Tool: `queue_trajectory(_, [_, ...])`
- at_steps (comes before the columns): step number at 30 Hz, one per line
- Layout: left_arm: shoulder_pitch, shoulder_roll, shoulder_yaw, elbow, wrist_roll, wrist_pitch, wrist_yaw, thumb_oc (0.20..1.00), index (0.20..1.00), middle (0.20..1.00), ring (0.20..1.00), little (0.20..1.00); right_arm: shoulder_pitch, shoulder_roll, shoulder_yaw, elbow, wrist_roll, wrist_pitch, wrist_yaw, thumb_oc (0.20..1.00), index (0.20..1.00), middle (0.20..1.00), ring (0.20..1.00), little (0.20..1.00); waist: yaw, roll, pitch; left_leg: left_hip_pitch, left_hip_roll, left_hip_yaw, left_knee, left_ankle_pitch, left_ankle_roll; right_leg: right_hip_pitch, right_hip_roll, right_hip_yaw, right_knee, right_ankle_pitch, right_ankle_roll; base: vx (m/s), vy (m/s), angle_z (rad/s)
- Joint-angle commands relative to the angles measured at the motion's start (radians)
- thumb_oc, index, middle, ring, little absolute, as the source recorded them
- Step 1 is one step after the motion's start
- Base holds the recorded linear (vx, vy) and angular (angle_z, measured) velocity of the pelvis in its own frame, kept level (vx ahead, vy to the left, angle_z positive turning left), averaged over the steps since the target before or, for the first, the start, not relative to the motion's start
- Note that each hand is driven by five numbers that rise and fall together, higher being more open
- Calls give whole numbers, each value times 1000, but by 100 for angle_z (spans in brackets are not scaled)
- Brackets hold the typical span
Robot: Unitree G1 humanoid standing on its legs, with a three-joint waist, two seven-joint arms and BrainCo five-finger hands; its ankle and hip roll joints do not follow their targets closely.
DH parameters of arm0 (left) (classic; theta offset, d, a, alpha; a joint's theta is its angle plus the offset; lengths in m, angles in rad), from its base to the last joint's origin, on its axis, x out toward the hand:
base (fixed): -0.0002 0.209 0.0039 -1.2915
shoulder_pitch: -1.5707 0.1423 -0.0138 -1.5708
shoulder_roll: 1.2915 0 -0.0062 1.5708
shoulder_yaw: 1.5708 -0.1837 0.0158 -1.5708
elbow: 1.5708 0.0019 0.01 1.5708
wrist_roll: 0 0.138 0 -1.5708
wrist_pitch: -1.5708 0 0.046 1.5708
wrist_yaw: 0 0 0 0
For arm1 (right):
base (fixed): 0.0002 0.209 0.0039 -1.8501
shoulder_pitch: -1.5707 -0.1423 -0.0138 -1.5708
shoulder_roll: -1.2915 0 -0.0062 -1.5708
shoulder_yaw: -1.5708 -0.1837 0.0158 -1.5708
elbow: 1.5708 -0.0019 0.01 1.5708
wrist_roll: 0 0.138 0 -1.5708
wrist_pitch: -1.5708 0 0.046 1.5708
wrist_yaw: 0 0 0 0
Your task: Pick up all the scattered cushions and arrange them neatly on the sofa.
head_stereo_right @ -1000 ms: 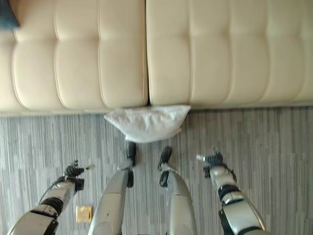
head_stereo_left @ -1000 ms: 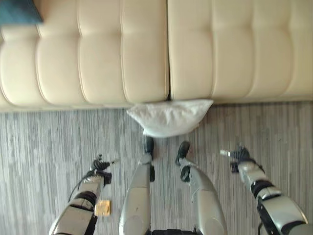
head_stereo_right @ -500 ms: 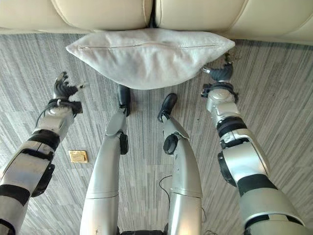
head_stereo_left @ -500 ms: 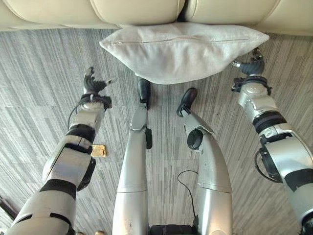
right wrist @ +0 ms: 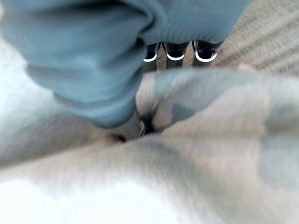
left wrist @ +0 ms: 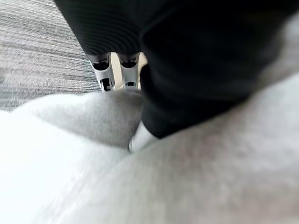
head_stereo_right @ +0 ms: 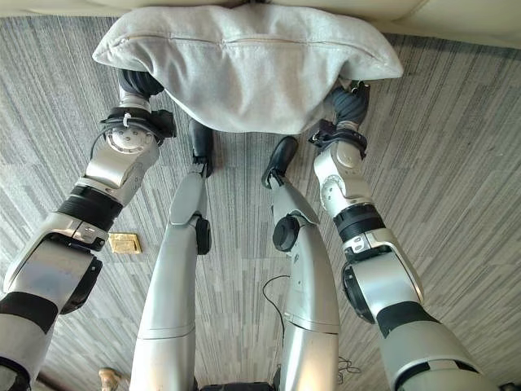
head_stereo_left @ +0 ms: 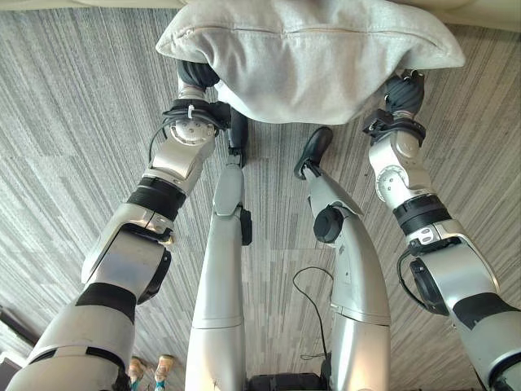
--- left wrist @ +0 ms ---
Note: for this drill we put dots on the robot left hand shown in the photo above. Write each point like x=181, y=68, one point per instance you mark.
x=187, y=58

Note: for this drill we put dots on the light grey fabric cushion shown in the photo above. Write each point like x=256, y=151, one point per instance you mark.
x=163, y=177

